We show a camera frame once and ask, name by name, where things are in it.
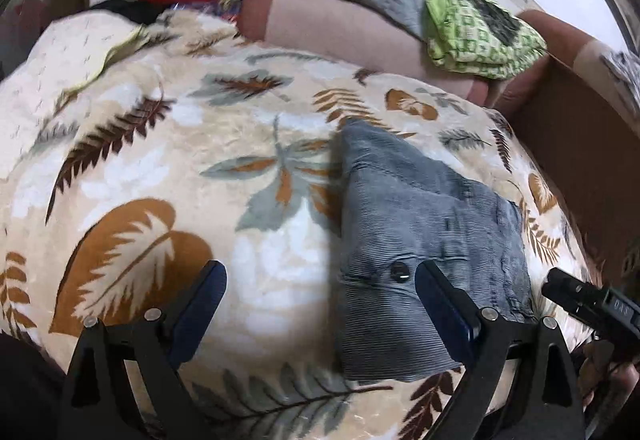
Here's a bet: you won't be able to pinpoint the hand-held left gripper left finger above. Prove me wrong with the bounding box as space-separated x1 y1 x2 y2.
57 260 228 440

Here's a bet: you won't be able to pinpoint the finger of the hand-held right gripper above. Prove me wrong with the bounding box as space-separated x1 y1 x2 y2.
546 267 608 303
541 285 603 323

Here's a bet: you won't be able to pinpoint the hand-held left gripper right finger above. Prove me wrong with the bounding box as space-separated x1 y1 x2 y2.
414 260 587 440

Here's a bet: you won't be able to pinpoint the grey corduroy pants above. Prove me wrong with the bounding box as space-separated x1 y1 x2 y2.
332 117 536 383

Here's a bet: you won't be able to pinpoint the person's right hand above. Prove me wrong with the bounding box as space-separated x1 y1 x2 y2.
582 342 640 413

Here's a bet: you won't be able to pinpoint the brown cardboard box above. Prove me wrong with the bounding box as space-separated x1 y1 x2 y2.
492 53 640 281

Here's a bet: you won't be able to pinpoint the leaf print fleece blanket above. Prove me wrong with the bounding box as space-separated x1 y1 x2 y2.
0 10 601 440

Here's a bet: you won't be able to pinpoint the person's dark clothing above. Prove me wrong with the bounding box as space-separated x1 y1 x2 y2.
0 332 68 440

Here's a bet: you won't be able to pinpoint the black white patterned cloth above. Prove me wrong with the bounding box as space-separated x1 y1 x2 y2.
597 48 640 113

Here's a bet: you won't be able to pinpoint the green patterned cloth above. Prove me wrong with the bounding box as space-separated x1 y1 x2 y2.
405 0 548 81

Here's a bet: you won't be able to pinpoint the pink bolster pillow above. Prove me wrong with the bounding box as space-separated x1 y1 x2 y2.
235 0 501 108

